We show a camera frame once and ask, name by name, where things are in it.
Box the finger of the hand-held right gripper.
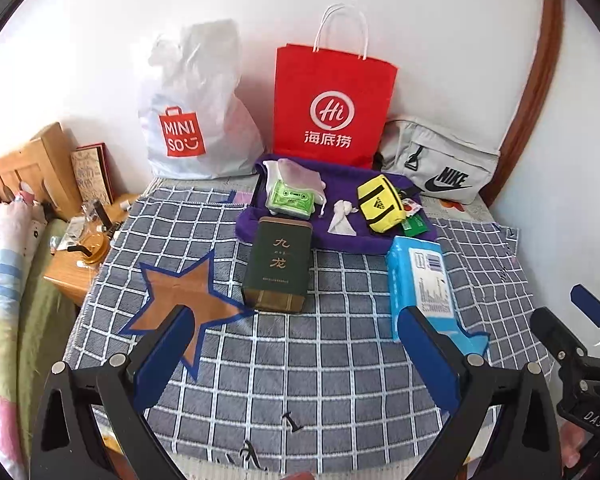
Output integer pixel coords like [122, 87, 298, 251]
[570, 284, 600, 333]
[530, 306, 589, 402]

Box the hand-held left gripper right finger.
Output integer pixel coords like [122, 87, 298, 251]
[399, 305, 563, 480]

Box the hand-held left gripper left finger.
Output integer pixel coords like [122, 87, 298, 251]
[30, 304, 203, 480]

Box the green sachet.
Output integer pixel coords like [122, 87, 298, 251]
[401, 212, 427, 237]

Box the purple fabric tray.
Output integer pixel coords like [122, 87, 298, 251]
[235, 154, 438, 252]

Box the yellow zip pouch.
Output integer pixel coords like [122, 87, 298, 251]
[356, 174, 407, 236]

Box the white cloth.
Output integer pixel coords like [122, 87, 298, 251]
[326, 199, 357, 236]

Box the green wet wipes pack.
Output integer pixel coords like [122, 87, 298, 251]
[262, 158, 331, 218]

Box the person's right hand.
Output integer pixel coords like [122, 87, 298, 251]
[560, 425, 598, 480]

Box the blue tissue pack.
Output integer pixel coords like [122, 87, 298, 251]
[385, 236, 458, 342]

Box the wooden nightstand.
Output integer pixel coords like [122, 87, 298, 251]
[44, 192, 142, 307]

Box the amber glass cup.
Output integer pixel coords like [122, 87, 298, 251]
[77, 232, 112, 265]

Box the green bed sheet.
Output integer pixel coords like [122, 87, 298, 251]
[15, 220, 81, 436]

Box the dark green tea tin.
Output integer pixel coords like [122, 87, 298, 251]
[242, 216, 313, 315]

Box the pastel printed quilt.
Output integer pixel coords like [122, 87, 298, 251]
[0, 195, 48, 480]

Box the grey waist bag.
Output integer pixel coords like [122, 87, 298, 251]
[375, 119, 502, 206]

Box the wooden headboard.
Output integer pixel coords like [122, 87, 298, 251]
[0, 121, 83, 221]

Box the white plastic shopping bag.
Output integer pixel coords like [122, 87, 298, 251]
[137, 19, 265, 180]

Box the red paper shopping bag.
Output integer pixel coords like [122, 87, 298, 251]
[272, 4, 398, 170]

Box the brown wooden door frame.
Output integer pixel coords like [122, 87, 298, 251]
[487, 0, 566, 201]

